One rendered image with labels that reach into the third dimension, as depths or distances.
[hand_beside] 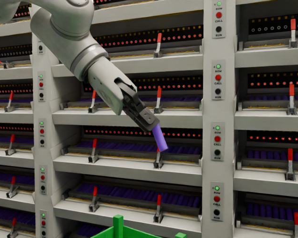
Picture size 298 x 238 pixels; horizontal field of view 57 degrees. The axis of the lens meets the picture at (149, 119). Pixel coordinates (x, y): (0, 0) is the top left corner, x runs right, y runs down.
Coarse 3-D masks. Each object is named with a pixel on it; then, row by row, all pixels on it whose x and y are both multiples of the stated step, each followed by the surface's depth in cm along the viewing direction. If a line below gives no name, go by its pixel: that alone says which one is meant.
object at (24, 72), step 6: (0, 60) 144; (30, 66) 119; (0, 72) 120; (6, 72) 119; (12, 72) 118; (18, 72) 116; (24, 72) 115; (30, 72) 114; (0, 78) 121; (6, 78) 120; (12, 78) 119; (18, 78) 118; (24, 78) 116
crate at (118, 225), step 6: (114, 216) 70; (120, 216) 70; (114, 222) 69; (120, 222) 69; (108, 228) 68; (114, 228) 69; (120, 228) 69; (126, 228) 69; (96, 234) 65; (102, 234) 66; (108, 234) 68; (114, 234) 70; (120, 234) 69; (126, 234) 69; (132, 234) 68; (138, 234) 67; (144, 234) 66; (150, 234) 65; (180, 234) 60
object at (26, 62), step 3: (27, 60) 120; (30, 60) 119; (0, 63) 126; (15, 63) 123; (18, 63) 122; (21, 63) 122; (24, 63) 121; (27, 63) 120; (30, 63) 120; (0, 66) 127
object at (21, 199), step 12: (0, 168) 147; (12, 168) 143; (24, 168) 141; (0, 180) 134; (12, 180) 124; (24, 180) 133; (0, 192) 128; (12, 192) 123; (24, 192) 124; (0, 204) 124; (12, 204) 121; (24, 204) 118
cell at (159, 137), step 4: (156, 128) 56; (160, 128) 57; (156, 132) 56; (160, 132) 56; (156, 136) 56; (160, 136) 56; (156, 140) 56; (160, 140) 56; (164, 140) 56; (160, 144) 56; (164, 144) 56; (160, 148) 56; (164, 148) 55
